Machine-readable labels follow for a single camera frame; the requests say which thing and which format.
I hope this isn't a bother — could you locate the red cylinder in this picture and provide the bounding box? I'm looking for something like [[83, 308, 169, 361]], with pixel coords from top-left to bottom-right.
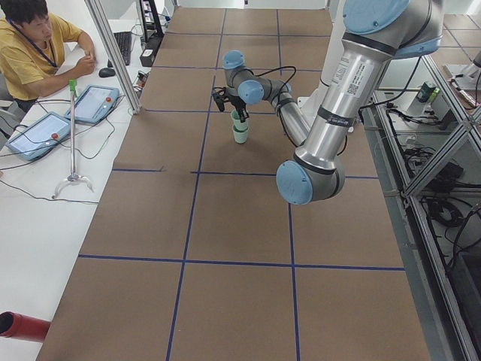
[[1, 311, 50, 342]]

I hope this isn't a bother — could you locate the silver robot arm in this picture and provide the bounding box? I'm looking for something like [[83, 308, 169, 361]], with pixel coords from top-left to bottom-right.
[[215, 1, 444, 205]]

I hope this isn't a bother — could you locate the person in yellow shirt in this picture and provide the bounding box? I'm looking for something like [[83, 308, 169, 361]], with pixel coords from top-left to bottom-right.
[[1, 1, 96, 113]]

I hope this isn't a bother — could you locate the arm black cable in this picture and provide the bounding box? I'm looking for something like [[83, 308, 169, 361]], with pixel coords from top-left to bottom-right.
[[255, 65, 298, 110]]

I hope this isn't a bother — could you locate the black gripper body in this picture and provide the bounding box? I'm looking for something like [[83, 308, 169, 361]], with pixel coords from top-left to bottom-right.
[[230, 96, 245, 112]]

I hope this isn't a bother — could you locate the metal reacher grabber tool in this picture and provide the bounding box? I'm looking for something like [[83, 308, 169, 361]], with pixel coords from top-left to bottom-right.
[[52, 80, 93, 200]]

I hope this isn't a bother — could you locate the white pedestal column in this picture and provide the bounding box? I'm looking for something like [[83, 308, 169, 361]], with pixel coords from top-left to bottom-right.
[[298, 0, 345, 126]]

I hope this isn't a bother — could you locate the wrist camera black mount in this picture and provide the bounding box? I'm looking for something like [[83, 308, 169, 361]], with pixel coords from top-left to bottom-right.
[[211, 86, 229, 112]]

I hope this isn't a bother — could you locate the near blue teach pendant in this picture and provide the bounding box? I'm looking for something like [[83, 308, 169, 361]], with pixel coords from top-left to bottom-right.
[[6, 112, 71, 161]]

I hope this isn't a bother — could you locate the black desktop box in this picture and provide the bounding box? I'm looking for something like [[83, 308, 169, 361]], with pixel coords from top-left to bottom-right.
[[139, 35, 163, 68]]

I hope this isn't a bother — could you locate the green cup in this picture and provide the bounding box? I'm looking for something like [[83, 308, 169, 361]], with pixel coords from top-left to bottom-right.
[[232, 126, 249, 144], [231, 110, 249, 132]]

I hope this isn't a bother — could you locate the black computer mouse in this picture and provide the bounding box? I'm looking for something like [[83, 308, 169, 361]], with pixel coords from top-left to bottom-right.
[[98, 67, 116, 78]]

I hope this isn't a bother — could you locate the far blue teach pendant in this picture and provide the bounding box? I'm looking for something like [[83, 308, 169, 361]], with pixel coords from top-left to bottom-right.
[[73, 85, 119, 125]]

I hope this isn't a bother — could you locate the aluminium frame post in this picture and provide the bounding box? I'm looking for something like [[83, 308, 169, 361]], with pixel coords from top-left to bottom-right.
[[84, 0, 141, 114]]

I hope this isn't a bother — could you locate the blue teach pendant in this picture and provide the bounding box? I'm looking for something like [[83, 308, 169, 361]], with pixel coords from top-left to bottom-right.
[[73, 85, 119, 125], [6, 112, 71, 161]]

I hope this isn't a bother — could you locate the black keyboard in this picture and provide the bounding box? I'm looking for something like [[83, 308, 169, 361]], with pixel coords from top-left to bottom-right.
[[113, 32, 132, 65]]

